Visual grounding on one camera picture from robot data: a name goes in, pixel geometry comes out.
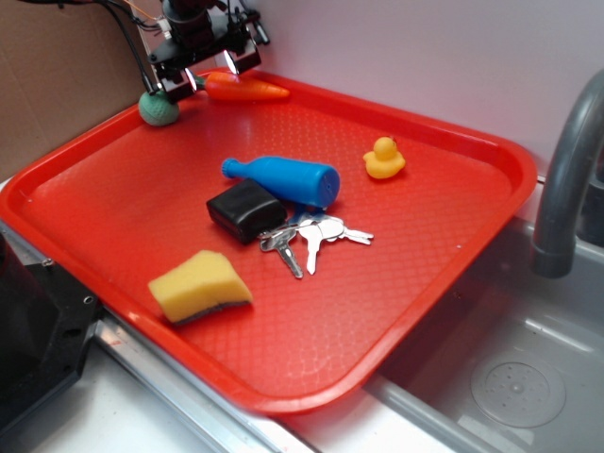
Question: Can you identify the orange toy carrot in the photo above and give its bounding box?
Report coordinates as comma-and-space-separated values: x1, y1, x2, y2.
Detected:
194, 72, 290, 101

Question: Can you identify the black key fob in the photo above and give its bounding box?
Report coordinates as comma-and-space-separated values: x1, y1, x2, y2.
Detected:
206, 178, 287, 244

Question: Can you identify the grey sink basin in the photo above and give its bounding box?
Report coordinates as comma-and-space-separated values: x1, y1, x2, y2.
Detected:
366, 221, 603, 452

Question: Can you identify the silver key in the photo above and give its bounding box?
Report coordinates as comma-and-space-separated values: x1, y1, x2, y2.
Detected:
298, 220, 323, 275
260, 230, 303, 279
318, 217, 374, 245

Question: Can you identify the brown cardboard sheet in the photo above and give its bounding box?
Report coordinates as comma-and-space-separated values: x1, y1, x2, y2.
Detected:
1, 1, 143, 179

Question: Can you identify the grey faucet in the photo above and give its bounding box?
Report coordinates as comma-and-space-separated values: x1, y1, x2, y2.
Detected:
530, 72, 603, 278

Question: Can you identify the silver key right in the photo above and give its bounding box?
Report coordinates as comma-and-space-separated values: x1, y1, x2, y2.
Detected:
318, 217, 374, 245

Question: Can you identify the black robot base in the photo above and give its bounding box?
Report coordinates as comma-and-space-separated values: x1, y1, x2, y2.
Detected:
1, 238, 99, 434

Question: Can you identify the black cable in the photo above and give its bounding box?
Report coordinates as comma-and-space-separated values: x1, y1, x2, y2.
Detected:
18, 0, 159, 95

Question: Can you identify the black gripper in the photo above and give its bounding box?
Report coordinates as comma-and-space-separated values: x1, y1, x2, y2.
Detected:
148, 1, 271, 104

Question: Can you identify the blue toy bottle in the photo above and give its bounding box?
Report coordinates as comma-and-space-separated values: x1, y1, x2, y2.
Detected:
221, 157, 341, 209

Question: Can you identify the silver key middle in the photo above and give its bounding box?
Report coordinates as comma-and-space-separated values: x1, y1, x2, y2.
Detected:
298, 220, 323, 275

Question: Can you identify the yellow rubber duck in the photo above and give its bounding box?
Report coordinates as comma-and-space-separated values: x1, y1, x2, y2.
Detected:
362, 137, 406, 179

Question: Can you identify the green knitted ball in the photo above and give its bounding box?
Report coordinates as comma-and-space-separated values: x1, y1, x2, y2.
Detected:
138, 91, 180, 127

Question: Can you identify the red plastic tray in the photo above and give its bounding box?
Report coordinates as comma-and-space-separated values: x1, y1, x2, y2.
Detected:
1, 75, 537, 415

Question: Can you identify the silver key left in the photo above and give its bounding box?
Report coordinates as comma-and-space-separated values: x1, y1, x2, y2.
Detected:
260, 230, 303, 279

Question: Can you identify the yellow sponge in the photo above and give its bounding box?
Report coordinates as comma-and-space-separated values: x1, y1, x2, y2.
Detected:
147, 250, 253, 324

